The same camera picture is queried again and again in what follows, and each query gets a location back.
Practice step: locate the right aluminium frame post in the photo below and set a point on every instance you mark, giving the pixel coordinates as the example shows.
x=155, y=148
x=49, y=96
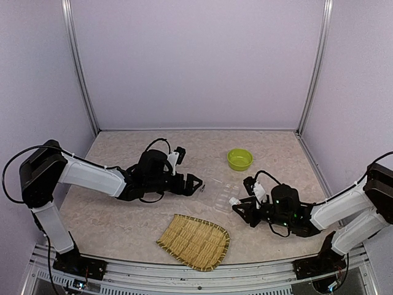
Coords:
x=321, y=45

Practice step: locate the aluminium frame post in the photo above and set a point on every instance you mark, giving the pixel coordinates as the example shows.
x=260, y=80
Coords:
x=321, y=45
x=77, y=62

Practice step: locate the left aluminium frame post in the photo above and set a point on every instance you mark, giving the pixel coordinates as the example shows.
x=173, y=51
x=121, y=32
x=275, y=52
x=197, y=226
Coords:
x=77, y=62

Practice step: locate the white capped pill bottle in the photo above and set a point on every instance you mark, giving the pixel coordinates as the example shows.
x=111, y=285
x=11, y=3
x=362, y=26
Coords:
x=234, y=201

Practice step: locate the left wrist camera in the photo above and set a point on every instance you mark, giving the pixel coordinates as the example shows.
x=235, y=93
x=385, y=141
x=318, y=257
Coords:
x=175, y=158

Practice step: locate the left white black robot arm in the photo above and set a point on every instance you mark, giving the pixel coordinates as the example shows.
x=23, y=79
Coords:
x=50, y=165

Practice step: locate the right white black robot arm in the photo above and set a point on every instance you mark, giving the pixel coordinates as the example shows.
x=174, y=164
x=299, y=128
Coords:
x=370, y=198

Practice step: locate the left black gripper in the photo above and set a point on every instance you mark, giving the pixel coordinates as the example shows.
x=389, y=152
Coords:
x=188, y=190

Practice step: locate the clear plastic pill organizer box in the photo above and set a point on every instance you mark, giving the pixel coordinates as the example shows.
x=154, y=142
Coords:
x=221, y=193

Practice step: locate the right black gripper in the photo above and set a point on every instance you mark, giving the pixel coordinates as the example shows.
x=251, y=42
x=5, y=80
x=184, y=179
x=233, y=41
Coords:
x=254, y=221

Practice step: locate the woven bamboo tray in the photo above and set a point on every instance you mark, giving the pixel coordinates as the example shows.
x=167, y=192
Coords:
x=196, y=243

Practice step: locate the green plastic bowl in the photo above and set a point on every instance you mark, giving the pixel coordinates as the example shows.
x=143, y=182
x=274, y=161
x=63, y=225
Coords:
x=239, y=159

